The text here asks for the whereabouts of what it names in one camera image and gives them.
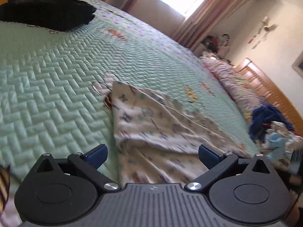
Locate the green quilted bee bedspread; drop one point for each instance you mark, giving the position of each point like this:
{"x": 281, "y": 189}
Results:
{"x": 56, "y": 100}

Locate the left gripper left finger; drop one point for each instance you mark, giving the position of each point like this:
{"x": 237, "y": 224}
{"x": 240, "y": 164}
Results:
{"x": 86, "y": 166}

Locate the white letter-print shirt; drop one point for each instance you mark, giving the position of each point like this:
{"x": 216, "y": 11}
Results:
{"x": 158, "y": 140}

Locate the light blue garment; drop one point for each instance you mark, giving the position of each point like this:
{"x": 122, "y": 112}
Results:
{"x": 277, "y": 146}

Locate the white patterned garment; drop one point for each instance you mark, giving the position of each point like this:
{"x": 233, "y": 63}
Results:
{"x": 293, "y": 145}

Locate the navy blue garment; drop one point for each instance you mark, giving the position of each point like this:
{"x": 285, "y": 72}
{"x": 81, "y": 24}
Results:
{"x": 262, "y": 117}

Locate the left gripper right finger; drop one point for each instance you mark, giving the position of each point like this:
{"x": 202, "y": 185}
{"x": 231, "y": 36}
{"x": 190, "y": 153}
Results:
{"x": 219, "y": 165}

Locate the floral pillow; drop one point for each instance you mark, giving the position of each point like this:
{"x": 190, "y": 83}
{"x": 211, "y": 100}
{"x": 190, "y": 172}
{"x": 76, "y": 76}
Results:
{"x": 239, "y": 89}

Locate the pink curtain right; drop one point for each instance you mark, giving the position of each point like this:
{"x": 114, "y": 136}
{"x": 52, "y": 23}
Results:
{"x": 198, "y": 25}

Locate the framed wall picture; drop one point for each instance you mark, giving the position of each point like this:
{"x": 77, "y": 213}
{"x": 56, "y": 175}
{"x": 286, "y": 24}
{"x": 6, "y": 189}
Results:
{"x": 297, "y": 66}

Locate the black folded garment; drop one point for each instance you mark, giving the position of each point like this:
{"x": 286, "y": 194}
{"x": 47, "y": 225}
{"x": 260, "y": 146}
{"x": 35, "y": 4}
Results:
{"x": 60, "y": 15}

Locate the wooden headboard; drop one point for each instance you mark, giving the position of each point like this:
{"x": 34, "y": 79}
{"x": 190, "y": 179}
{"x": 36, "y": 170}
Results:
{"x": 265, "y": 87}

